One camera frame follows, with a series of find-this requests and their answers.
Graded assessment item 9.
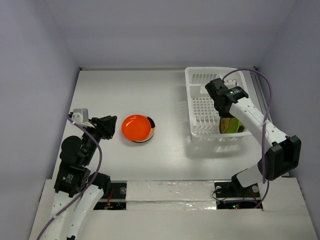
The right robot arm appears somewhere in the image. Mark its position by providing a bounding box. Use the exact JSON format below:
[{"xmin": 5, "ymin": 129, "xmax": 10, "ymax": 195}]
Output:
[{"xmin": 205, "ymin": 78, "xmax": 302, "ymax": 196}]

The white plastic dish rack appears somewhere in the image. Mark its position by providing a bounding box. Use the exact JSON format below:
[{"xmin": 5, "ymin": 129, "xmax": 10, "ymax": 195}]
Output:
[{"xmin": 184, "ymin": 66, "xmax": 251, "ymax": 141}]

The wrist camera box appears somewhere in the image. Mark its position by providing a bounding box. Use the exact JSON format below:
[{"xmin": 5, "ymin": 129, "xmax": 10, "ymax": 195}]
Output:
[
  {"xmin": 68, "ymin": 108, "xmax": 90, "ymax": 126},
  {"xmin": 224, "ymin": 79, "xmax": 237, "ymax": 89}
]

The foil covered base bar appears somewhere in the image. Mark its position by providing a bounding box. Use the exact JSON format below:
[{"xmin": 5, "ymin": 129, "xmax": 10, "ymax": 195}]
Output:
[{"xmin": 125, "ymin": 180, "xmax": 217, "ymax": 211}]

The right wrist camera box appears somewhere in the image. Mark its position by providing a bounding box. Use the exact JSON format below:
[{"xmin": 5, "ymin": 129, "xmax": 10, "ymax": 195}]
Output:
[{"xmin": 224, "ymin": 79, "xmax": 237, "ymax": 89}]

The green plate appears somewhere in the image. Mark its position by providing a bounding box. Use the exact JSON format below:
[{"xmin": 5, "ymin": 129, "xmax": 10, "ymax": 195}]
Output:
[{"xmin": 225, "ymin": 117, "xmax": 247, "ymax": 134}]

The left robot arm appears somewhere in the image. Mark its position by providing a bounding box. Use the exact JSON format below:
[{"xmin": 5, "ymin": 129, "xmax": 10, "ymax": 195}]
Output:
[{"xmin": 36, "ymin": 109, "xmax": 117, "ymax": 240}]

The beige plate with black patch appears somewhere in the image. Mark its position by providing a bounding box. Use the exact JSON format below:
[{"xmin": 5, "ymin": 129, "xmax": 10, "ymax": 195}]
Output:
[{"xmin": 146, "ymin": 116, "xmax": 156, "ymax": 141}]

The orange plate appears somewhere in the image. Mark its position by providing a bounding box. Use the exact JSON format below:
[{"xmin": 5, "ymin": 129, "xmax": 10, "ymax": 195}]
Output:
[{"xmin": 121, "ymin": 114, "xmax": 152, "ymax": 142}]

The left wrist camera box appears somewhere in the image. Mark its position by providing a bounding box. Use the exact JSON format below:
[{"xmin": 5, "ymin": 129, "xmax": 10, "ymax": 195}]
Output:
[{"xmin": 68, "ymin": 108, "xmax": 90, "ymax": 126}]

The aluminium side rail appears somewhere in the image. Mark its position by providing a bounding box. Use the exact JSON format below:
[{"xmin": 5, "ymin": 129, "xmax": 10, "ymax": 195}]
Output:
[{"xmin": 250, "ymin": 71, "xmax": 268, "ymax": 114}]

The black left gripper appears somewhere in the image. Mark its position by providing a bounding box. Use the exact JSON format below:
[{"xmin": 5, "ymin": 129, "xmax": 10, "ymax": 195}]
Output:
[{"xmin": 82, "ymin": 114, "xmax": 117, "ymax": 164}]

